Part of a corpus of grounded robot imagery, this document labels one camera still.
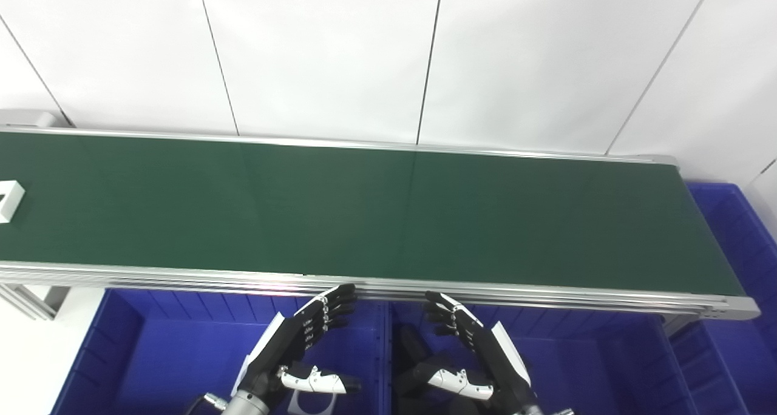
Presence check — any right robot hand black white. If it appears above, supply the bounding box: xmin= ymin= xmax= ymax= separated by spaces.
xmin=396 ymin=291 xmax=539 ymax=412

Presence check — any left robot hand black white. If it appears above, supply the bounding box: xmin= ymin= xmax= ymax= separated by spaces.
xmin=234 ymin=283 xmax=362 ymax=403

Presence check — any white square part round hole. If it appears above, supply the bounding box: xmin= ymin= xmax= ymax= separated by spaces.
xmin=288 ymin=392 xmax=338 ymax=415
xmin=0 ymin=181 xmax=25 ymax=224

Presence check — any black angled block part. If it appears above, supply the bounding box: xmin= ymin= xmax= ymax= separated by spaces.
xmin=395 ymin=327 xmax=439 ymax=373

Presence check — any blue plastic bin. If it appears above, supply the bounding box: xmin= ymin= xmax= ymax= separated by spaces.
xmin=388 ymin=300 xmax=699 ymax=415
xmin=668 ymin=183 xmax=777 ymax=415
xmin=52 ymin=289 xmax=389 ymax=415

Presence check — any aluminium conveyor leg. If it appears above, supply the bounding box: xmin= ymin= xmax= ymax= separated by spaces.
xmin=662 ymin=314 xmax=706 ymax=337
xmin=0 ymin=283 xmax=71 ymax=322

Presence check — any grey conveyor end housing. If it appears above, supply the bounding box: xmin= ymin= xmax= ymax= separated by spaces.
xmin=0 ymin=109 xmax=59 ymax=129

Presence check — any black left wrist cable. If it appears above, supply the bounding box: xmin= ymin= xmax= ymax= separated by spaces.
xmin=185 ymin=393 xmax=229 ymax=415

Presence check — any green conveyor belt aluminium frame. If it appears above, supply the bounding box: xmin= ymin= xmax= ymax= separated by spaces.
xmin=0 ymin=126 xmax=761 ymax=322

